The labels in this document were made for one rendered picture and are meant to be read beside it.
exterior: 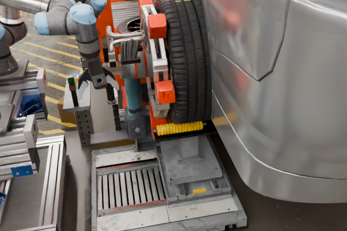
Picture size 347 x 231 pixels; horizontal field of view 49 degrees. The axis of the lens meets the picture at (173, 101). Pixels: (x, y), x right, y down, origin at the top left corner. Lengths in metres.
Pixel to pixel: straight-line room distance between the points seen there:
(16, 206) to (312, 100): 1.67
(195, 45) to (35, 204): 1.20
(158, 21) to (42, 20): 0.55
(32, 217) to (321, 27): 1.69
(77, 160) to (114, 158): 0.30
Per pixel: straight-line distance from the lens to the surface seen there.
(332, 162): 1.13
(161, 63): 1.67
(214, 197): 2.20
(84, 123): 2.74
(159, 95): 1.63
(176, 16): 1.71
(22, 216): 2.16
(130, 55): 1.70
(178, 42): 1.65
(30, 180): 2.36
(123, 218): 2.18
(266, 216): 2.29
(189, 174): 2.17
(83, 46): 1.29
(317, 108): 1.00
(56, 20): 1.27
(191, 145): 2.21
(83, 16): 1.23
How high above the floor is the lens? 1.68
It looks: 31 degrees down
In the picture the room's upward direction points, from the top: 3 degrees counter-clockwise
